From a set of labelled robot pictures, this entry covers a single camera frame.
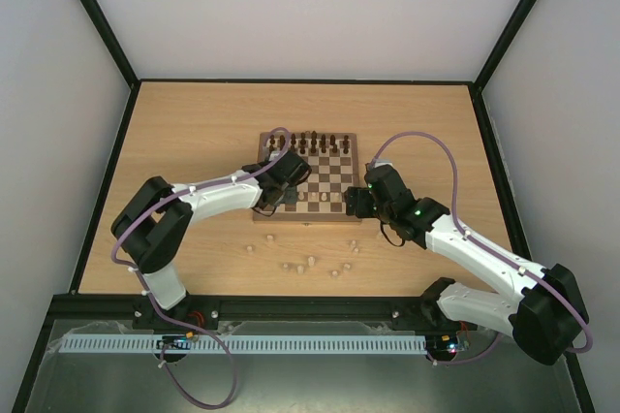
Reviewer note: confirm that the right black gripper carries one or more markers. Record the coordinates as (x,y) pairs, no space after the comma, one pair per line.
(361,202)

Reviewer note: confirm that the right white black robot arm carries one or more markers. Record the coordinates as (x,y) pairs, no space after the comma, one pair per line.
(540,308)

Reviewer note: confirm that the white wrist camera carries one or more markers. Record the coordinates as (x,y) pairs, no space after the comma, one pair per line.
(379,163)
(272,155)

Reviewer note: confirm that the metal front plate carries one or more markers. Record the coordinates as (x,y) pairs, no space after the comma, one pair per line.
(499,379)

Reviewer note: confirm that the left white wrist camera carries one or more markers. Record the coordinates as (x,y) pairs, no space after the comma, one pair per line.
(272,155)

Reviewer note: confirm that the wooden chess board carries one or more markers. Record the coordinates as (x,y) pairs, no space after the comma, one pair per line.
(332,173)

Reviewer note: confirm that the light blue slotted cable duct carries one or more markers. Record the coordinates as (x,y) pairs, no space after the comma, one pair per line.
(245,344)

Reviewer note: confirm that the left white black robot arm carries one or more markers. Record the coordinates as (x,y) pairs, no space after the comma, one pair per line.
(150,228)

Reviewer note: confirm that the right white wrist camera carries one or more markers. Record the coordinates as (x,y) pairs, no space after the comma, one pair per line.
(379,163)

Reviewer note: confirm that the black aluminium mounting rail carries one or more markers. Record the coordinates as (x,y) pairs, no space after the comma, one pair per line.
(402,314)

